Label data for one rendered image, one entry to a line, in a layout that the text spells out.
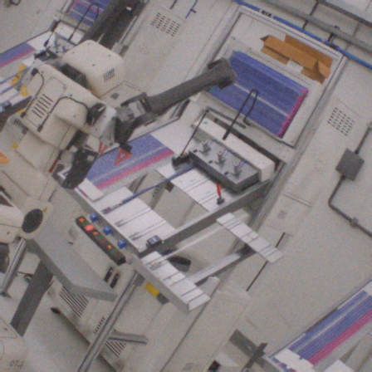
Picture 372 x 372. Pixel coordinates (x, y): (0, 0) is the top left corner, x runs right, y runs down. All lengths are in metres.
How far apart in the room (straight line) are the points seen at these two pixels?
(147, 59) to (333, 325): 2.41
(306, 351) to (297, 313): 2.21
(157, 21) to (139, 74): 0.37
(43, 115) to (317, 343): 1.28
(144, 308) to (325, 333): 1.04
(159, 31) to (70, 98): 2.13
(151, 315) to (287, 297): 1.69
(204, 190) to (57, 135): 1.01
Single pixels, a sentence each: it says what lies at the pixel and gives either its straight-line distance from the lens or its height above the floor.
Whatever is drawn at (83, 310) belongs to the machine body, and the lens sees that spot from 3.77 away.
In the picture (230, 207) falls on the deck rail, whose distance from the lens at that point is 3.33.
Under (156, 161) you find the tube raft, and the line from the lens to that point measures 3.58.
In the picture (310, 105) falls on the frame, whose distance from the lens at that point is 3.39.
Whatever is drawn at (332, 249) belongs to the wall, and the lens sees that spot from 4.86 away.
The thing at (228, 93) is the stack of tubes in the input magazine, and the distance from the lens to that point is 3.64.
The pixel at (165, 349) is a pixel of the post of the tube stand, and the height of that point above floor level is 0.44.
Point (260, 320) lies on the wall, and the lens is 5.06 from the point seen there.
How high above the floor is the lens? 1.49
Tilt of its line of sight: 9 degrees down
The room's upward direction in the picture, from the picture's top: 30 degrees clockwise
